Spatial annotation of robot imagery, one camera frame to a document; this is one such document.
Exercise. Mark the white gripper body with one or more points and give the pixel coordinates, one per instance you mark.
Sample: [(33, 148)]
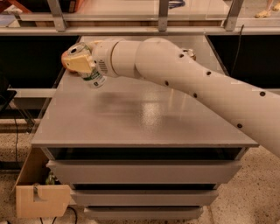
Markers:
[(101, 58)]

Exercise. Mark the white green 7up can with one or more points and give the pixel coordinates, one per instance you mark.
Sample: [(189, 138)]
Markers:
[(94, 79)]

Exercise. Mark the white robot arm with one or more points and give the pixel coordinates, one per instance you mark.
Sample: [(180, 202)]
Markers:
[(253, 110)]

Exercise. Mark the gold brown soda can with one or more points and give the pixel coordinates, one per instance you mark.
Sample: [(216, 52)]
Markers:
[(190, 53)]

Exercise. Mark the red apple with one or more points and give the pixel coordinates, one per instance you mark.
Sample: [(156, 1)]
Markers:
[(63, 55)]

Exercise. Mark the grey drawer cabinet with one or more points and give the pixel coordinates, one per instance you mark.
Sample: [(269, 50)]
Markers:
[(134, 120)]

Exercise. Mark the top grey drawer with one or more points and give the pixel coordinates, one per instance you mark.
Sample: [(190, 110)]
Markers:
[(144, 172)]

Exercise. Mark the grey drawer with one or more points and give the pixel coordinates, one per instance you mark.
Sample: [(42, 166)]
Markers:
[(144, 172), (143, 213), (143, 198)]

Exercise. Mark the green bottle in box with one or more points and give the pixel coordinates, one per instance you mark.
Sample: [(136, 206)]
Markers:
[(50, 180)]

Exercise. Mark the middle grey drawer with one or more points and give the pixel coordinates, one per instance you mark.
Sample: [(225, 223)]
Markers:
[(143, 198)]

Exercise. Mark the cardboard box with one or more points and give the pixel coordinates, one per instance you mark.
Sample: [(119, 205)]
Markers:
[(34, 198)]

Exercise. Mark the bottom grey drawer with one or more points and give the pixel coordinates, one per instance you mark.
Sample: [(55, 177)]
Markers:
[(143, 213)]

